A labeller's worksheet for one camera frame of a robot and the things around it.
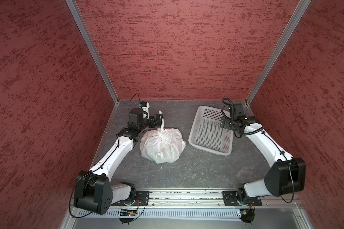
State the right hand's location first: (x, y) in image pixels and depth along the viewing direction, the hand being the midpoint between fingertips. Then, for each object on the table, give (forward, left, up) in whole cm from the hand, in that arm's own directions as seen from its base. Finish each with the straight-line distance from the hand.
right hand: (228, 126), depth 86 cm
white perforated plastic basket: (+4, +11, -15) cm, 19 cm away
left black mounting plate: (-35, +53, -14) cm, 65 cm away
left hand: (+3, +44, +6) cm, 45 cm away
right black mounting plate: (-36, +4, -15) cm, 39 cm away
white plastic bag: (-10, +41, -4) cm, 42 cm away
